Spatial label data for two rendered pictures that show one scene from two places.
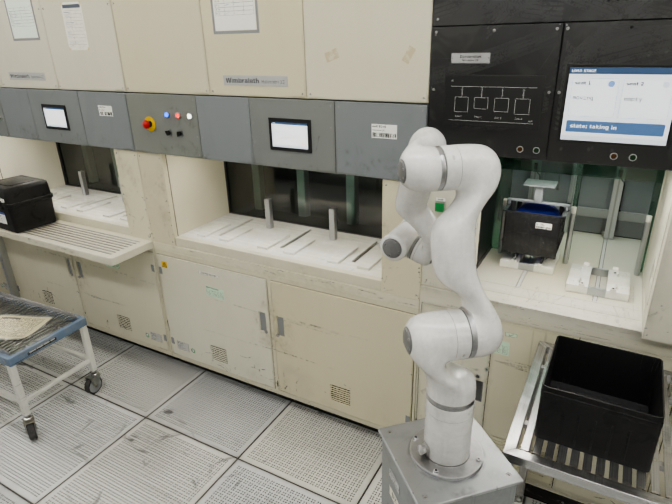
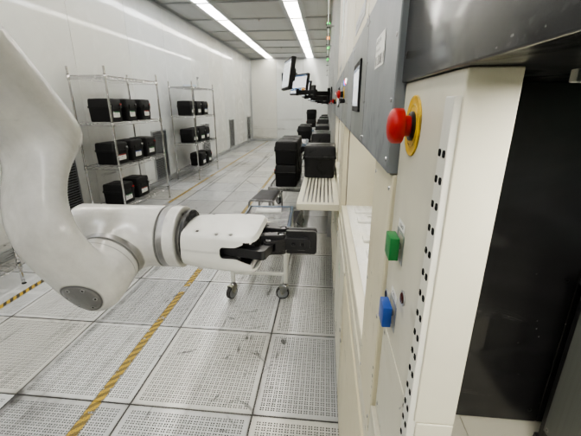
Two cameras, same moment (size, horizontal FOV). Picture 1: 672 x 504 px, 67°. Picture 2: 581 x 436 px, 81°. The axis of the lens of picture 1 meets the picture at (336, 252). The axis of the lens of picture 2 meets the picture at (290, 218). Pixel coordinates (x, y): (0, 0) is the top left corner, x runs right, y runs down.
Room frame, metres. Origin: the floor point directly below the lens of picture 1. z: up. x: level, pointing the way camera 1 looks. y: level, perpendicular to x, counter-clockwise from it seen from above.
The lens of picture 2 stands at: (1.48, -0.70, 1.37)
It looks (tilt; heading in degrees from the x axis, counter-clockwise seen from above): 19 degrees down; 66
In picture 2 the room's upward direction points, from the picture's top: straight up
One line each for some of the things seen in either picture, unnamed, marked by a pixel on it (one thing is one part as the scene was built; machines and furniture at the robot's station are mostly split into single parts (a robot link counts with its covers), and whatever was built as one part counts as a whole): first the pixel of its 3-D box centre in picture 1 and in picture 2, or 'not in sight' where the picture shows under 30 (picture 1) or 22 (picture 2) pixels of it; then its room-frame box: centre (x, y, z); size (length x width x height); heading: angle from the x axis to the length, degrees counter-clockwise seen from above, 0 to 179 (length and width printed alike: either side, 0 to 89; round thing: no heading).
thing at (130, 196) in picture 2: not in sight; (119, 192); (1.17, 4.02, 0.31); 0.30 x 0.28 x 0.26; 59
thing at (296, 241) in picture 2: not in sight; (290, 245); (1.64, -0.33, 1.20); 0.07 x 0.03 x 0.03; 151
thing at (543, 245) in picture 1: (535, 220); not in sight; (1.99, -0.83, 1.06); 0.24 x 0.20 x 0.32; 61
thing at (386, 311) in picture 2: not in sight; (387, 311); (1.77, -0.38, 1.10); 0.03 x 0.02 x 0.03; 61
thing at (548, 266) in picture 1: (530, 256); not in sight; (1.99, -0.83, 0.89); 0.22 x 0.21 x 0.04; 151
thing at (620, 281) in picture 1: (598, 280); not in sight; (1.76, -1.01, 0.89); 0.22 x 0.21 x 0.04; 151
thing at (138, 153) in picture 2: not in sight; (129, 149); (1.35, 4.33, 0.81); 0.30 x 0.28 x 0.26; 60
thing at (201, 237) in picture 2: not in sight; (223, 237); (1.57, -0.27, 1.20); 0.11 x 0.10 x 0.07; 151
